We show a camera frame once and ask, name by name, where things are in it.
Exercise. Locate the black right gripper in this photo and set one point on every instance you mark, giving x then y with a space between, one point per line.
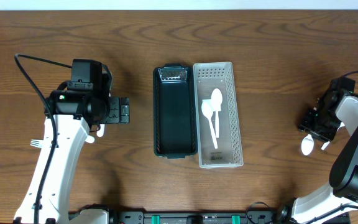
305 123

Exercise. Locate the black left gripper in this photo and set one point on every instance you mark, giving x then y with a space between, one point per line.
117 110

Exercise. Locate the white plastic spoon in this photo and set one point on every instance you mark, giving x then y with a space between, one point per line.
307 145
326 144
208 113
216 101

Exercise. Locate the white plastic fork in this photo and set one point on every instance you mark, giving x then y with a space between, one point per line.
37 143
100 131
90 139

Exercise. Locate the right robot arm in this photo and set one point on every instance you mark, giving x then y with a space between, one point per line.
337 108

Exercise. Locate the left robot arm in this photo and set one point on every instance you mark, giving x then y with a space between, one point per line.
70 112

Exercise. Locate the black plastic basket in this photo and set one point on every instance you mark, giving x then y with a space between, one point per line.
175 134

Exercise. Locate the white label in clear basket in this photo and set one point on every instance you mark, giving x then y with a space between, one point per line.
208 101

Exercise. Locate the clear plastic basket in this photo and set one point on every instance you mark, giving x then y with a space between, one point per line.
207 77

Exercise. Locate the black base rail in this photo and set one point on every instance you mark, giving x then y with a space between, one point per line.
257 216

